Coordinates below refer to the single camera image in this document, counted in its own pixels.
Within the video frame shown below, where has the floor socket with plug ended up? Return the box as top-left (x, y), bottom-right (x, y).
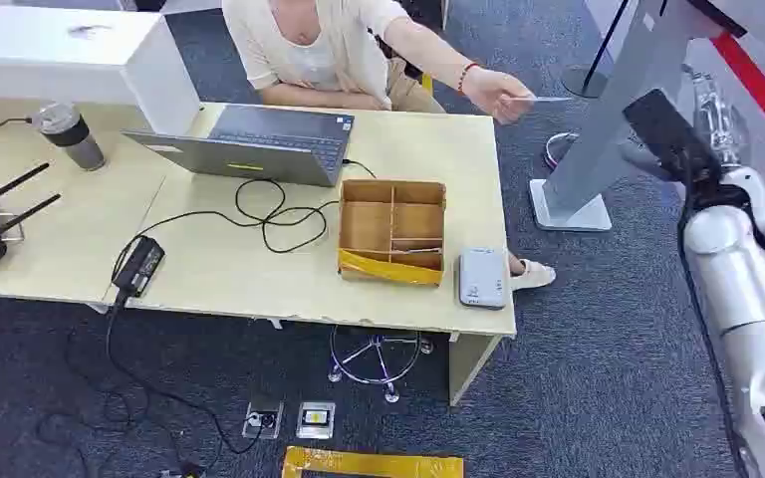
top-left (241, 400), bottom-right (286, 442)

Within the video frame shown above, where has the grey tumbler with clear lid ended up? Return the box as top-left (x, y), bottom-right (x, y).
top-left (31, 102), bottom-right (107, 173)

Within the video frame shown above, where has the person's left hand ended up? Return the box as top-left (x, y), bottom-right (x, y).
top-left (461, 66), bottom-right (537, 126)

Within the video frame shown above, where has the person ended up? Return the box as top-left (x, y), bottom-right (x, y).
top-left (221, 0), bottom-right (557, 293)

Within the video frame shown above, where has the person's foot in pale shoe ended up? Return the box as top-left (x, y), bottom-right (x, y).
top-left (507, 252), bottom-right (558, 293)

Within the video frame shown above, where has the grey round stanchion base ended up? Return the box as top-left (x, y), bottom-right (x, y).
top-left (543, 130), bottom-right (583, 172)

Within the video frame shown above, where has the chrome stool base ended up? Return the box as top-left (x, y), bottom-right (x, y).
top-left (327, 326), bottom-right (435, 404)

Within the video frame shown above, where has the grey kiosk stand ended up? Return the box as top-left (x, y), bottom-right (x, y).
top-left (528, 0), bottom-right (750, 233)

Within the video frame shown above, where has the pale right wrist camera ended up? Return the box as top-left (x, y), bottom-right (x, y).
top-left (722, 165), bottom-right (765, 247)

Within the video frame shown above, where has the black laptop power adapter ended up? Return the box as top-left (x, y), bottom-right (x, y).
top-left (111, 235), bottom-right (166, 300)

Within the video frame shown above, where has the black stanchion with round base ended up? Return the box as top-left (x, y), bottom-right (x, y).
top-left (560, 0), bottom-right (632, 101)

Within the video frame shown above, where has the grey laptop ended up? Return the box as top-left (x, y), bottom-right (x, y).
top-left (122, 103), bottom-right (356, 188)

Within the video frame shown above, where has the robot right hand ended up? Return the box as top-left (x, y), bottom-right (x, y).
top-left (623, 64), bottom-right (753, 194)

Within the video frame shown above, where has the black laptop power cable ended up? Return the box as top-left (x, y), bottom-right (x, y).
top-left (110, 157), bottom-right (379, 282)

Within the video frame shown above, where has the red bead bracelet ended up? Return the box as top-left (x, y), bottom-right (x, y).
top-left (456, 62), bottom-right (481, 95)

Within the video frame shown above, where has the pale wooden desk with leg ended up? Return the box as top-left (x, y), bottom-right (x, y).
top-left (102, 102), bottom-right (518, 408)

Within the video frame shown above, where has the floor socket with yellow label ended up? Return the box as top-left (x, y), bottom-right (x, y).
top-left (294, 400), bottom-right (337, 442)

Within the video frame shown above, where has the wooden box with dividers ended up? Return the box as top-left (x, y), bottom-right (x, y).
top-left (337, 178), bottom-right (448, 288)

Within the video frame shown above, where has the white card reader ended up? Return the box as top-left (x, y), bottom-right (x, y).
top-left (457, 247), bottom-right (508, 311)

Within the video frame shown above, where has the red barrier belt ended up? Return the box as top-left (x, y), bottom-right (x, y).
top-left (710, 31), bottom-right (765, 166)

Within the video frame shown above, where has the black mains cable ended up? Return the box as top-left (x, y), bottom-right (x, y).
top-left (31, 290), bottom-right (266, 478)

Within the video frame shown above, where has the yellow tape frame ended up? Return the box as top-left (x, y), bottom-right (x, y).
top-left (281, 445), bottom-right (465, 478)

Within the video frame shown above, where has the white cabinet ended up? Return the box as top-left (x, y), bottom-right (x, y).
top-left (0, 3), bottom-right (203, 137)

